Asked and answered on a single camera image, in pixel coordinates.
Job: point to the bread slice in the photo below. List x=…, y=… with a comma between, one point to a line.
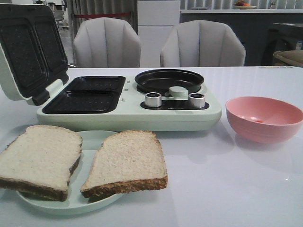
x=41, y=161
x=128, y=161

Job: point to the pink plastic bowl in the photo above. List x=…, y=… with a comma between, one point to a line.
x=282, y=120

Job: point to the green breakfast maker lid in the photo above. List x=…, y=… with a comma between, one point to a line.
x=32, y=55

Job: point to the green breakfast maker base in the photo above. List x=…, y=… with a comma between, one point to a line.
x=114, y=103

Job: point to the left silver control knob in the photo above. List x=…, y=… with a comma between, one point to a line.
x=153, y=99

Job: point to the silver control knob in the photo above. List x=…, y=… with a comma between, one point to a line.
x=196, y=100
x=153, y=99

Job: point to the black round frying pan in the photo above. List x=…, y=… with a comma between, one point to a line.
x=160, y=80

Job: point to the right silver control knob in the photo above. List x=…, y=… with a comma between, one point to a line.
x=196, y=100

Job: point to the light green round plate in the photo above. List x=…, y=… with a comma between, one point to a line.
x=76, y=203

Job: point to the right grey upholstered chair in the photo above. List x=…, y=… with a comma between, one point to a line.
x=202, y=43

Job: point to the grey upholstered chair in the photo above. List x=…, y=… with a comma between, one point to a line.
x=107, y=43
x=202, y=43

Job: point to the left grey upholstered chair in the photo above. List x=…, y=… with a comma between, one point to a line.
x=107, y=43

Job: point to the white cabinet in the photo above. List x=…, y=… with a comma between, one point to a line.
x=156, y=18

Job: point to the red barrier belt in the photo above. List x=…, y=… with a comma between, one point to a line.
x=128, y=14

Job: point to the fruit plate on counter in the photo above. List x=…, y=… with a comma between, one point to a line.
x=241, y=4

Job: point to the tan cushion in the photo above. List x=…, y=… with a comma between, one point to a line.
x=291, y=58

